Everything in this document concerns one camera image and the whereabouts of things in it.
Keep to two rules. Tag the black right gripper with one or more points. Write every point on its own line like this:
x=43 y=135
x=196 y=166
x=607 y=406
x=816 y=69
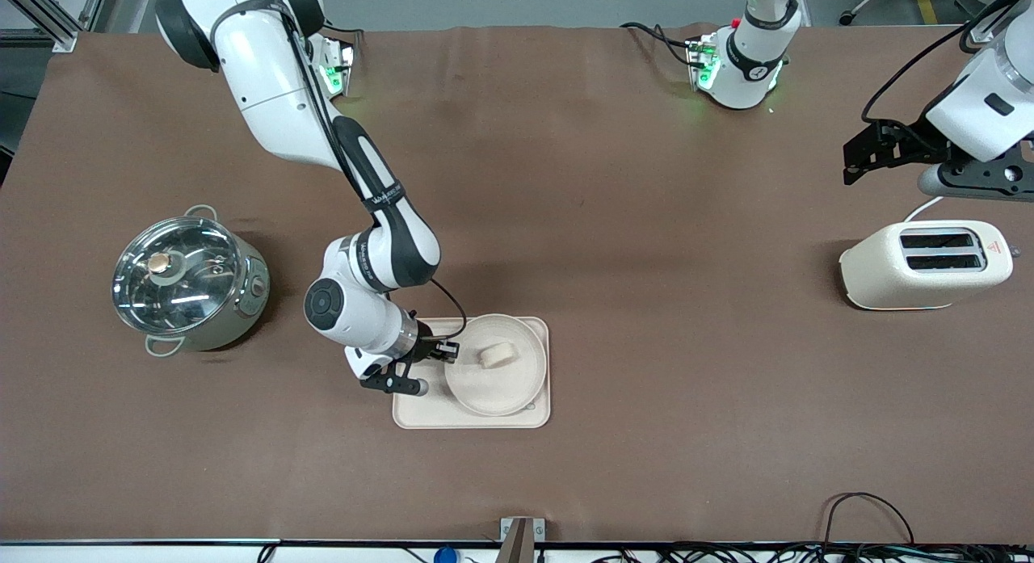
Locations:
x=426 y=347

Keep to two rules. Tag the glass pot lid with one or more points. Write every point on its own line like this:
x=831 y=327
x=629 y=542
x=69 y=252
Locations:
x=190 y=296

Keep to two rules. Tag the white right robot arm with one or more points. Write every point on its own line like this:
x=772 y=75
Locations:
x=266 y=78

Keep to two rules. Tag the black chair caster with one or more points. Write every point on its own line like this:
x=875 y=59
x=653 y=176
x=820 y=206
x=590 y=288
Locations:
x=848 y=16

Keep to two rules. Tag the pale bun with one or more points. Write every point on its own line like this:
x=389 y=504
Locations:
x=498 y=355

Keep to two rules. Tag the metal table edge bracket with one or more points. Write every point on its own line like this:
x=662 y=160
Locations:
x=521 y=539

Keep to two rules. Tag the cream round plate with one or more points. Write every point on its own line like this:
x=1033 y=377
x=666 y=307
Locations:
x=493 y=385

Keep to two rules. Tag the cream two-slot toaster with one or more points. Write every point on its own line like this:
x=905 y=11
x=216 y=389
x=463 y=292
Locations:
x=880 y=276

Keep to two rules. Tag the aluminium frame profile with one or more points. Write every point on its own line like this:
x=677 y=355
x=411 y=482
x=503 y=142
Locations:
x=984 y=30
x=48 y=18

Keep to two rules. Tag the blue round object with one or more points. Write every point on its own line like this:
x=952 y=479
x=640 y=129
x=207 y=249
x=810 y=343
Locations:
x=446 y=556

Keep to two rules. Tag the cream rabbit print tray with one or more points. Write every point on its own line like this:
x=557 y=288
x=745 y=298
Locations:
x=420 y=413

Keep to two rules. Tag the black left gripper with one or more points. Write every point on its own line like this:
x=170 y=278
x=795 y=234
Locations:
x=911 y=147

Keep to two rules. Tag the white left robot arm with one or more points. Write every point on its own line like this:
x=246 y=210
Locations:
x=985 y=102

